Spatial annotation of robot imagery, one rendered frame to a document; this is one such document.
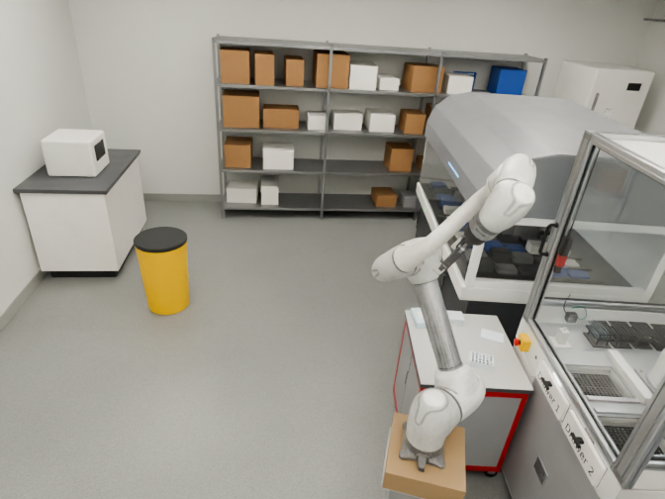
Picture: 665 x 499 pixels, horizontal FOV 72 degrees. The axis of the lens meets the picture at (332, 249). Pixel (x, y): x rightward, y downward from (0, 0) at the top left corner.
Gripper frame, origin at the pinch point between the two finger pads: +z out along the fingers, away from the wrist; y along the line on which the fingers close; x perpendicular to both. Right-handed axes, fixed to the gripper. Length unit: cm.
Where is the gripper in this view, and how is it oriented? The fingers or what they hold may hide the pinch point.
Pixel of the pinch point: (446, 258)
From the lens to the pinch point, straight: 164.0
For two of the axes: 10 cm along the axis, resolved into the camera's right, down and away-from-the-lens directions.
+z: -3.1, 4.6, 8.3
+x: 7.4, 6.7, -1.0
